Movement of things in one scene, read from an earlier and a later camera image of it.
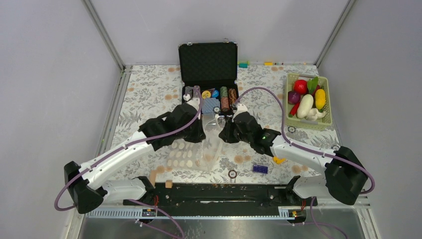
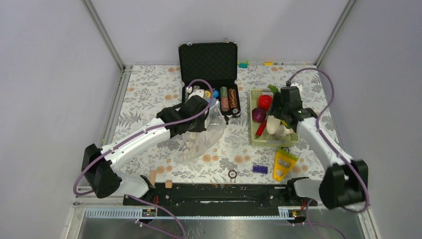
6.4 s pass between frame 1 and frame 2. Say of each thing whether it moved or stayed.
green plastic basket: moved
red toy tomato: moved
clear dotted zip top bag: moved
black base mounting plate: stayed
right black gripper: moved
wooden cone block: stayed
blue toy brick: stayed
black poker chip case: stayed
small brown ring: stayed
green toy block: stayed
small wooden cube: stayed
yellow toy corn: moved
